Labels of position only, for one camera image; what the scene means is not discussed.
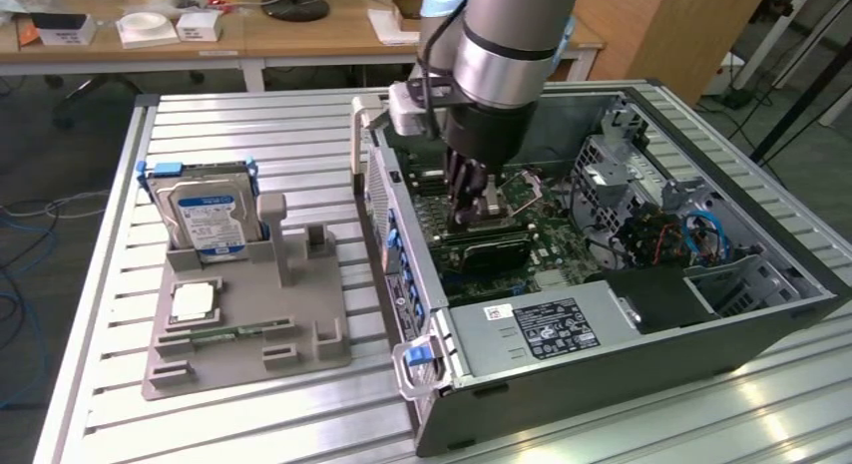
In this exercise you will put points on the grey plastic disk bay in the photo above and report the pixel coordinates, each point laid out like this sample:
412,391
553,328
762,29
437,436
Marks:
738,284

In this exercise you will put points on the green RAM stick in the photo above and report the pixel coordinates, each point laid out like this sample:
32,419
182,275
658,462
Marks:
220,333

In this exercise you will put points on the white square dish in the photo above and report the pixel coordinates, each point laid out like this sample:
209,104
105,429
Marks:
146,32

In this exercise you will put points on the grey parts rack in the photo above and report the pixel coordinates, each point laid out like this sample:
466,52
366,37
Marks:
265,304

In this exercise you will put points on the white box with black lid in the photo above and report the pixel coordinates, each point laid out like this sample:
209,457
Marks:
66,35

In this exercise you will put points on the black power adapter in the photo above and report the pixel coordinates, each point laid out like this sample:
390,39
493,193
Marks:
738,99

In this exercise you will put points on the silver metal disk bay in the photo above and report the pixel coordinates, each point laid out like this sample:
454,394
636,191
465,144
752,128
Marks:
601,184

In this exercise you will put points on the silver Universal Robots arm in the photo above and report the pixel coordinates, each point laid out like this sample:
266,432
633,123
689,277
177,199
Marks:
505,35

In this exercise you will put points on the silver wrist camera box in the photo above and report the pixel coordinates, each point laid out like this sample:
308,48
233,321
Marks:
405,110

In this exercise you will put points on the RAM slot black clips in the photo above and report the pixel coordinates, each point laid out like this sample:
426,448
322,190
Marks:
429,178
429,188

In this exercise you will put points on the RAM slot white clips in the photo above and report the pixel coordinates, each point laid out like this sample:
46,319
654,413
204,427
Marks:
420,171
429,183

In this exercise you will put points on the black round lamp base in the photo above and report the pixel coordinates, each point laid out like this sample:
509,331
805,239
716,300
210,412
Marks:
296,9

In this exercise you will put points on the brown cardboard box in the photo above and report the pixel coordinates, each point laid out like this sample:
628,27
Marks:
406,0

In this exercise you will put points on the clear plastic bag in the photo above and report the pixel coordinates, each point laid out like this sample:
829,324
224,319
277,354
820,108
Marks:
20,0

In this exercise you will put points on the open black PC case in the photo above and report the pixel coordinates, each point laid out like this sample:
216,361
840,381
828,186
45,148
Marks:
598,399

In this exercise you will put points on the silver chipset heatsink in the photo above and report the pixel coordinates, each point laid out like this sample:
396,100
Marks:
550,279

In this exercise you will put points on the wooden cabinet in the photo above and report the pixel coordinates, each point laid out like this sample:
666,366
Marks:
665,35

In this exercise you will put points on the Nvidia graphics card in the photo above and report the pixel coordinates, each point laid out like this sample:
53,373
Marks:
496,259

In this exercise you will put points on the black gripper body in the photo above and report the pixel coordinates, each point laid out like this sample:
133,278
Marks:
489,130

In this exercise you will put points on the white floor box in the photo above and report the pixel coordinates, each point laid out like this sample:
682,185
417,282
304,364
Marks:
721,75

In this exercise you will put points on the black stand pole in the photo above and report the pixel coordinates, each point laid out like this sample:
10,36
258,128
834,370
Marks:
792,112

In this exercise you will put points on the metal socket cover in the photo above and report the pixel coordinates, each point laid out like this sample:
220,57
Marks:
525,189

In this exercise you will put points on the wooden desk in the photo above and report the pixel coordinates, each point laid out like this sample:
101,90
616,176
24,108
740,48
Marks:
298,40

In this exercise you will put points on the white table frame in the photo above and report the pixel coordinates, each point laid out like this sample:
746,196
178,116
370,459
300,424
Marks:
834,110

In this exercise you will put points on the hard disk with blue carrier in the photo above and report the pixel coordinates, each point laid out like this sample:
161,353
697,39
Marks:
206,219

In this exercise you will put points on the grey power supply unit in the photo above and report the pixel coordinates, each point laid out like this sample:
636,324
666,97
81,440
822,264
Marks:
478,344

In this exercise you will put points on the silver CPU chip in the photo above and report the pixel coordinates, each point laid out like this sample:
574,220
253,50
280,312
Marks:
193,303

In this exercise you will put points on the small red tool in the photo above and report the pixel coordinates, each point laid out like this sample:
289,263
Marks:
220,2

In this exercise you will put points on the small white box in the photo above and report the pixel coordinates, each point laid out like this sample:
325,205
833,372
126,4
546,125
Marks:
200,27

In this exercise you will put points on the white paper box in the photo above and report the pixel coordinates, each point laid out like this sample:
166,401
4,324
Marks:
392,30

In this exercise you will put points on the green Dell motherboard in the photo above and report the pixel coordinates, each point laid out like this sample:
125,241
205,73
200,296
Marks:
558,244

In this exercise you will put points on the black office chair base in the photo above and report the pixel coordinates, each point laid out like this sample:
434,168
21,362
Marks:
86,85

